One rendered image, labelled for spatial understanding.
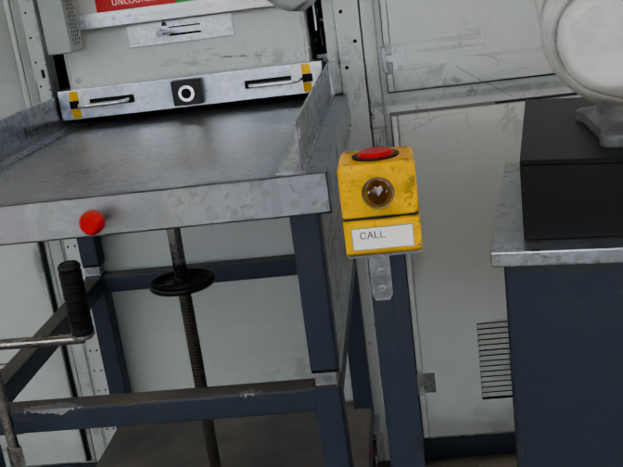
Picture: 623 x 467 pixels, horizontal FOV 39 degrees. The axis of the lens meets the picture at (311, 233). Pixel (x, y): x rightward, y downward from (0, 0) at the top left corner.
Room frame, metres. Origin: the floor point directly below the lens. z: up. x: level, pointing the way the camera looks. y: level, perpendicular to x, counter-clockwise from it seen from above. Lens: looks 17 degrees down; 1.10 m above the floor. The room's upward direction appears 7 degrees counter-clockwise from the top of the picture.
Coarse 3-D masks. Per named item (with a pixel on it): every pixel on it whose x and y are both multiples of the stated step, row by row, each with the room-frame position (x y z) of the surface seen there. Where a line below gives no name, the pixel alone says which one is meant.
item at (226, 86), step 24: (216, 72) 1.77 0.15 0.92; (240, 72) 1.76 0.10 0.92; (264, 72) 1.75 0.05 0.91; (288, 72) 1.75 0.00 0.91; (312, 72) 1.74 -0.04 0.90; (96, 96) 1.80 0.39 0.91; (120, 96) 1.79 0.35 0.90; (144, 96) 1.78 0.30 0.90; (168, 96) 1.78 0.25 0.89; (216, 96) 1.77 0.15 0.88; (240, 96) 1.76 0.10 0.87; (264, 96) 1.75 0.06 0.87
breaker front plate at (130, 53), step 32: (96, 32) 1.80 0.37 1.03; (128, 32) 1.79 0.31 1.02; (224, 32) 1.77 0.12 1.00; (256, 32) 1.77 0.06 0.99; (288, 32) 1.76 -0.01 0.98; (96, 64) 1.81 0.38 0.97; (128, 64) 1.80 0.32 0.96; (160, 64) 1.79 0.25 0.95; (192, 64) 1.78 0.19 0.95; (224, 64) 1.77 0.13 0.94; (256, 64) 1.77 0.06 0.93
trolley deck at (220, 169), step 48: (336, 96) 1.78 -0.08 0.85; (96, 144) 1.58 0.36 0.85; (144, 144) 1.51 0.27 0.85; (192, 144) 1.44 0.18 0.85; (240, 144) 1.39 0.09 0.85; (288, 144) 1.33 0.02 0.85; (336, 144) 1.32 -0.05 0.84; (0, 192) 1.25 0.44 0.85; (48, 192) 1.21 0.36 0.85; (96, 192) 1.17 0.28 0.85; (144, 192) 1.14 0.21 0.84; (192, 192) 1.13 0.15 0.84; (240, 192) 1.12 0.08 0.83; (288, 192) 1.12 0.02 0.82; (336, 192) 1.21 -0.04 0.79; (0, 240) 1.16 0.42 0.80; (48, 240) 1.15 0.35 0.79
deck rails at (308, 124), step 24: (312, 96) 1.38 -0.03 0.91; (0, 120) 1.54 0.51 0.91; (24, 120) 1.63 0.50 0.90; (48, 120) 1.74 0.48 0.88; (312, 120) 1.34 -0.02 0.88; (0, 144) 1.52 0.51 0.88; (24, 144) 1.61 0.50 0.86; (48, 144) 1.64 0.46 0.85; (312, 144) 1.29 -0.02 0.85; (0, 168) 1.43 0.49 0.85; (288, 168) 1.14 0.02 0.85
